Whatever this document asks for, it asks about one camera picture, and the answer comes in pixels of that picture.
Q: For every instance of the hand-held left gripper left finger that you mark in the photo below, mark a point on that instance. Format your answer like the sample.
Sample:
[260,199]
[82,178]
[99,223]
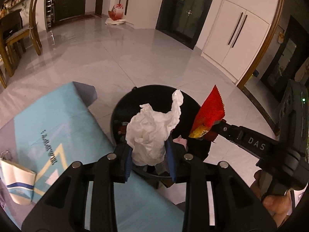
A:
[128,166]

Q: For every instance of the dark doormat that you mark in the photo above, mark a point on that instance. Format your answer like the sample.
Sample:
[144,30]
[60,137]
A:
[89,17]

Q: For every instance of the black plastic bucket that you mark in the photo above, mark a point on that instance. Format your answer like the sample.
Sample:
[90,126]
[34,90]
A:
[125,106]

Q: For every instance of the white paper cup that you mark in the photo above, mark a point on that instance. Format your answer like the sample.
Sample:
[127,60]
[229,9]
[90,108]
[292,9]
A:
[19,181]

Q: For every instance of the wooden dining table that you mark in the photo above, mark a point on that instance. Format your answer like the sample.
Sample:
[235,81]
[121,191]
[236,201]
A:
[9,21]

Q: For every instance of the person's right hand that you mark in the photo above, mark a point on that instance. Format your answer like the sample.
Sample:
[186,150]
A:
[275,206]

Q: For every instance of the yellow wall hanging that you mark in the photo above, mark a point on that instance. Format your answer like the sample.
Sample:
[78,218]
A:
[280,37]

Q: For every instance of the black glass door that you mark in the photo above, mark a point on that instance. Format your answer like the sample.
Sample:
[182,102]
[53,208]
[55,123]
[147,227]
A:
[185,9]

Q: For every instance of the red gift bag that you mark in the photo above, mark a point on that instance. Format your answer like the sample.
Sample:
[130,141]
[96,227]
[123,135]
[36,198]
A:
[117,13]

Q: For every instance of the white tissue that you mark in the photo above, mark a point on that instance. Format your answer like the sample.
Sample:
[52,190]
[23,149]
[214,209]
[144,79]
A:
[149,135]

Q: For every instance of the white plastic bag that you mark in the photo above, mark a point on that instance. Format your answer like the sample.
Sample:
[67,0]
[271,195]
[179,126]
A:
[118,22]

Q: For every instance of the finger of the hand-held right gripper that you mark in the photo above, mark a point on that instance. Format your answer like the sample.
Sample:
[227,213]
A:
[256,143]

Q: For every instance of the wooden chair with grey cushion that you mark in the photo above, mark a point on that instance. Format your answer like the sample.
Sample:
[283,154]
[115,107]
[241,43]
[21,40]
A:
[35,9]

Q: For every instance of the black framed sliding door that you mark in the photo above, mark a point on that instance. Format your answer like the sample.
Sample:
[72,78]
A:
[287,60]

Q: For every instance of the red snack packet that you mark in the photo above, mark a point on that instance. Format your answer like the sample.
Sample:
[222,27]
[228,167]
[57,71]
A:
[210,111]

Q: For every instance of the pink wrapper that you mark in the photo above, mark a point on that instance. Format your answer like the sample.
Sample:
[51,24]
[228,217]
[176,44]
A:
[181,142]

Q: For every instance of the metal shoe rack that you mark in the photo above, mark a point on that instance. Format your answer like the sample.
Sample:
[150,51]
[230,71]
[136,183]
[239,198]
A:
[49,12]

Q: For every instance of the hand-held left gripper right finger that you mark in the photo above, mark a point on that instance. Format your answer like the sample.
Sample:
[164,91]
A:
[170,159]

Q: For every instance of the brown wooden door frame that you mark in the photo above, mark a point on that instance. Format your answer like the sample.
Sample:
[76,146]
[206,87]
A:
[281,9]

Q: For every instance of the blue printed tablecloth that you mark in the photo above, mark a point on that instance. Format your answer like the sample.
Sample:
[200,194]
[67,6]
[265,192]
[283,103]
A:
[60,125]

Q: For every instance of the white double door cupboard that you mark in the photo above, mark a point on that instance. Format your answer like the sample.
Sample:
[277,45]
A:
[253,41]

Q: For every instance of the dark entrance door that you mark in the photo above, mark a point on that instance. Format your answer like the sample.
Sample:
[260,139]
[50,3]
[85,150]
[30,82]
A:
[70,0]

